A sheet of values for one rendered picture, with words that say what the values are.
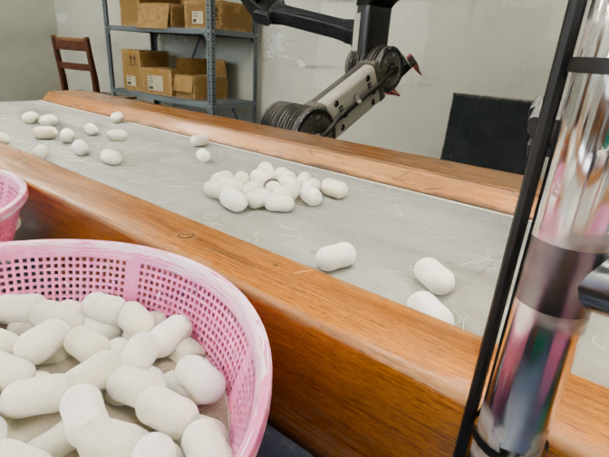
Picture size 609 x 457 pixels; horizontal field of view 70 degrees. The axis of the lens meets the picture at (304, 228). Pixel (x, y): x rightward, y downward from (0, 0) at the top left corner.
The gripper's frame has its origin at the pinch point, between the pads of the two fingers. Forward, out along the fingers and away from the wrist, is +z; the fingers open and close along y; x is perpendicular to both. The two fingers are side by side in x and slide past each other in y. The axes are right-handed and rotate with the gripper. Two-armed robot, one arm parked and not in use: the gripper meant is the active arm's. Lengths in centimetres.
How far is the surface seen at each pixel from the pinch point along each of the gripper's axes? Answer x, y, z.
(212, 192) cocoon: -0.2, -32.9, 7.0
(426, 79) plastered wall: 131, -98, -154
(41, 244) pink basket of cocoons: -14.7, -27.1, 21.0
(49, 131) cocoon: 0, -74, 6
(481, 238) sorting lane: 8.1, -7.0, -1.2
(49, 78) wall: 137, -484, -114
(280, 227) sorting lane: 0.1, -22.5, 8.0
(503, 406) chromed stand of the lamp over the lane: -14.4, 1.6, 17.4
